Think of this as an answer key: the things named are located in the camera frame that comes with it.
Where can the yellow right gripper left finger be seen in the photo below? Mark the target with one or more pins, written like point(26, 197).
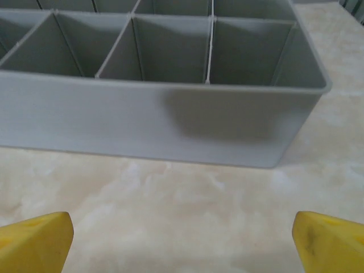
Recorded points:
point(34, 244)

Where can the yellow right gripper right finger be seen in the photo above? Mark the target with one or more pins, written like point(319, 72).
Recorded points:
point(330, 247)

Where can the grey divided organizer box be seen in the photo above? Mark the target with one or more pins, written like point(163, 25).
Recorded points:
point(113, 119)

